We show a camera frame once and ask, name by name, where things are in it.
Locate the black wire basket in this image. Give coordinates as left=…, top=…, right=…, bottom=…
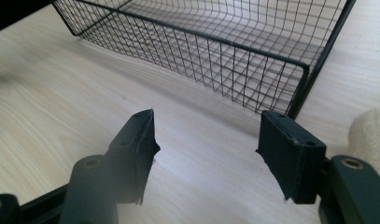
left=50, top=0, right=358, bottom=120

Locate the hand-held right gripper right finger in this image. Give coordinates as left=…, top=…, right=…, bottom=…
left=255, top=109, right=380, bottom=224

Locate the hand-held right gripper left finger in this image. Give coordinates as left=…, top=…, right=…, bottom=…
left=59, top=108, right=162, bottom=224

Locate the cream plush toy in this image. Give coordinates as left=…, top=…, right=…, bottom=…
left=347, top=106, right=380, bottom=185

